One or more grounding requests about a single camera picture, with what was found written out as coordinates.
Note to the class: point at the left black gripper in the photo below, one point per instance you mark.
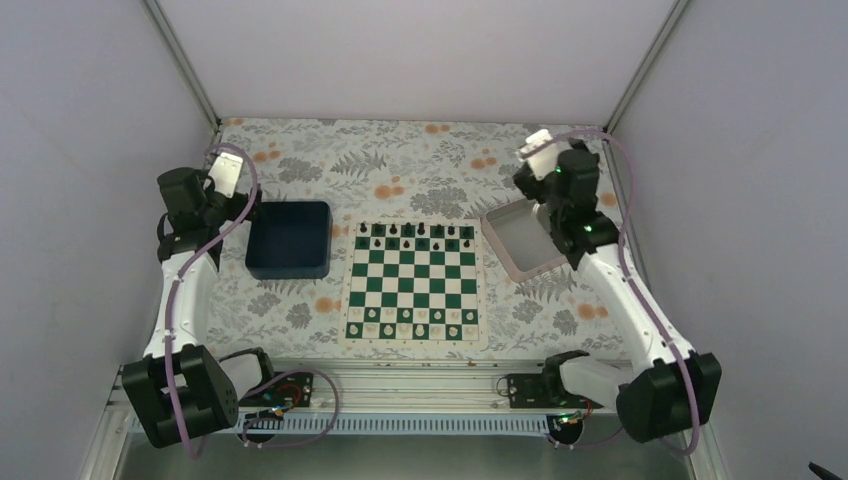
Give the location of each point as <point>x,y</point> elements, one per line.
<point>240,207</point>

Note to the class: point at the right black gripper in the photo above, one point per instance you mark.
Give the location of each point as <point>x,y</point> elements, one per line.
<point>522,180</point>

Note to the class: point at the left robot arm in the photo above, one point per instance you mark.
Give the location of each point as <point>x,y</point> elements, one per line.
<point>178,390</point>

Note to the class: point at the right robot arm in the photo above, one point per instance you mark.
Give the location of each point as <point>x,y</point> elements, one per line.
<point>670,387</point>

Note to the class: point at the dark blue plastic bin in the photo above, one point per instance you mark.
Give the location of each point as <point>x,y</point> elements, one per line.
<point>290,240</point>

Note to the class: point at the floral patterned table mat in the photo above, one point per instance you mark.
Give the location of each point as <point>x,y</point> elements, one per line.
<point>409,170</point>

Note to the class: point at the green white chessboard mat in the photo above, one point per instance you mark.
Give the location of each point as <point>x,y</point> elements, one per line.
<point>392,286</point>

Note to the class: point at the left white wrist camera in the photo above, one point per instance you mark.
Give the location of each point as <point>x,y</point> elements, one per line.
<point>225,172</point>

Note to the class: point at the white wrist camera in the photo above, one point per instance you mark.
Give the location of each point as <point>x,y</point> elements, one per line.
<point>225,172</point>
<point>540,153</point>

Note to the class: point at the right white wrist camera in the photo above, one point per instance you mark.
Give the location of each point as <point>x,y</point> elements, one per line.
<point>540,153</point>

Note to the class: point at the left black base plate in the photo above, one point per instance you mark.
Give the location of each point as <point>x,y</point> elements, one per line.
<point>293,391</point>

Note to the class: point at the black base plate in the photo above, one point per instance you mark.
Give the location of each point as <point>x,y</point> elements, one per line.
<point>293,391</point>
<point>533,391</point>

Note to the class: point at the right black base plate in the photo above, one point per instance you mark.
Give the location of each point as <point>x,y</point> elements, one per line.
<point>533,391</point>

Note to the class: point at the aluminium rail frame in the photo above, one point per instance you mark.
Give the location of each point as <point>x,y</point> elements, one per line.
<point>417,386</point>

